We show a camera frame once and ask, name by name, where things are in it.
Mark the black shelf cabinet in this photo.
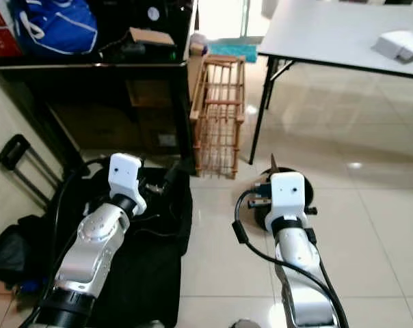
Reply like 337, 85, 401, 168
0, 0, 197, 172

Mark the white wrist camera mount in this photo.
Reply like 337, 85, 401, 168
107, 152, 144, 202
268, 172, 306, 219

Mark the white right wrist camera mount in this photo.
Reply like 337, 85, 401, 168
268, 172, 306, 219

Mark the teal floor mat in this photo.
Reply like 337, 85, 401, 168
210, 42, 258, 62

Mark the white open cardboard box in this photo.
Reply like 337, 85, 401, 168
373, 30, 413, 64

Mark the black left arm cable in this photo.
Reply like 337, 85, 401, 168
29, 159, 111, 322

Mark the small brown cardboard box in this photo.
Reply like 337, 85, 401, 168
128, 27, 176, 47

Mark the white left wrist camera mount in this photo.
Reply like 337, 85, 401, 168
107, 152, 144, 202

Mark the black suitcase pull handle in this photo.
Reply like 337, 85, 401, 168
0, 133, 60, 199

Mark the black backpack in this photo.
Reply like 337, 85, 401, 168
0, 215, 57, 295

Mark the black table leg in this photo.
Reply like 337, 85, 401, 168
248, 56, 296, 165

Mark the blue bag with white trim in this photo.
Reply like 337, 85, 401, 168
10, 0, 99, 57

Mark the wooden slatted crate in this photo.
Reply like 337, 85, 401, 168
189, 53, 247, 180

